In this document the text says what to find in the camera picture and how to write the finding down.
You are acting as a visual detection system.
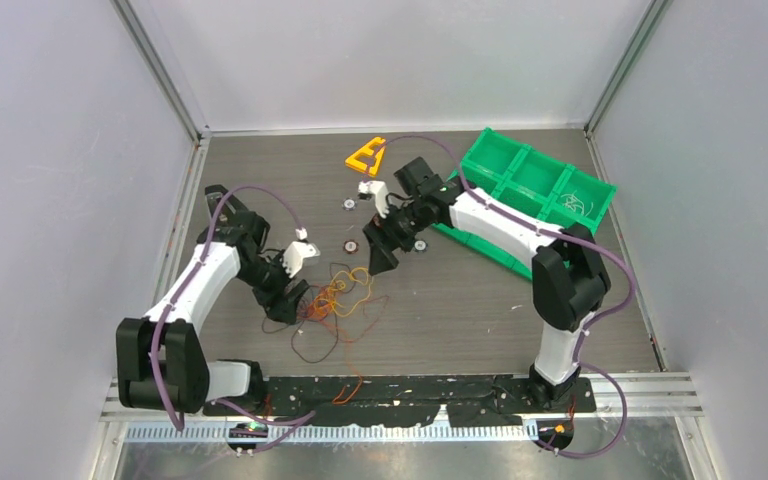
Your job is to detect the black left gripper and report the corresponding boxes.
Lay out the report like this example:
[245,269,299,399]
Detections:
[236,250,308,323]

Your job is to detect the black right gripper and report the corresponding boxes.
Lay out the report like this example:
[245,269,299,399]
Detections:
[364,197,430,275]

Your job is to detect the coloured wire bundle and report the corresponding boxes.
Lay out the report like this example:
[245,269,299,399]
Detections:
[261,264,392,407]

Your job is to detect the white wire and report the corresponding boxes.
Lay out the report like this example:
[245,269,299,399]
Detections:
[559,192,596,219]

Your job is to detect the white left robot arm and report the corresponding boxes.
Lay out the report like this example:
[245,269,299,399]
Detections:
[115,208,320,421]

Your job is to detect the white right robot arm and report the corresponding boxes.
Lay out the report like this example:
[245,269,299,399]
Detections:
[358,157,611,411]

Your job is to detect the brown round token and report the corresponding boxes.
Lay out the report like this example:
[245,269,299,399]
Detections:
[343,240,359,254]

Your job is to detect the round token lower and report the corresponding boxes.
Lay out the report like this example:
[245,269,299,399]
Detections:
[413,239,428,253]

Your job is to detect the round token upper left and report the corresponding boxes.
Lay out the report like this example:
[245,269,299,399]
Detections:
[342,198,357,211]

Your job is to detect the yellow triangular plastic piece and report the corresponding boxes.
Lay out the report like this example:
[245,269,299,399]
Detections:
[344,136,386,178]

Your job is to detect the green compartment bin tray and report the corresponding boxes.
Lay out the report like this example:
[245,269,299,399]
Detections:
[430,127,618,283]

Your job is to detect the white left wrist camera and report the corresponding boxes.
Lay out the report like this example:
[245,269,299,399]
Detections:
[281,227,321,278]

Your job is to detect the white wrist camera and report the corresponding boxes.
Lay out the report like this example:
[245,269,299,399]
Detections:
[281,227,321,278]
[357,180,390,219]

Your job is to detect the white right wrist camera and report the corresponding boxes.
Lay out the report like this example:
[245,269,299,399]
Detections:
[357,180,390,219]

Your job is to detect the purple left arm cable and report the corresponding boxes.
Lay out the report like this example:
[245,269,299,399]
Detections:
[150,184,319,453]

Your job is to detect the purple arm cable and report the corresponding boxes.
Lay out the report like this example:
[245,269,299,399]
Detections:
[150,184,319,453]
[362,135,637,461]

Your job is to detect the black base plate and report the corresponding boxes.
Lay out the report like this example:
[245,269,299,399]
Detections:
[228,374,596,428]

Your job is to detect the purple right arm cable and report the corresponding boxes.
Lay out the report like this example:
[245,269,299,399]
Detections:
[362,135,637,461]

